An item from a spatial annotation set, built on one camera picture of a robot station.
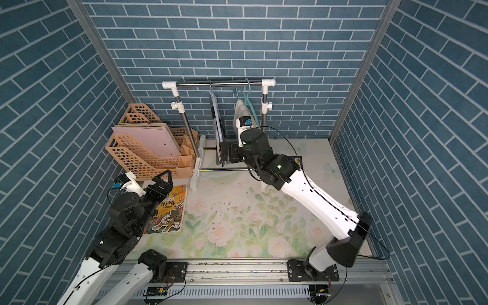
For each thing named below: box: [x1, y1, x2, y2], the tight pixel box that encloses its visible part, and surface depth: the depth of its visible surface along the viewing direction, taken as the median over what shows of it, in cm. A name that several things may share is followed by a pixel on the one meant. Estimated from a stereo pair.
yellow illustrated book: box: [142, 184, 188, 235], surface depth 88 cm
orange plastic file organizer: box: [105, 103, 199, 182], surface depth 93 cm
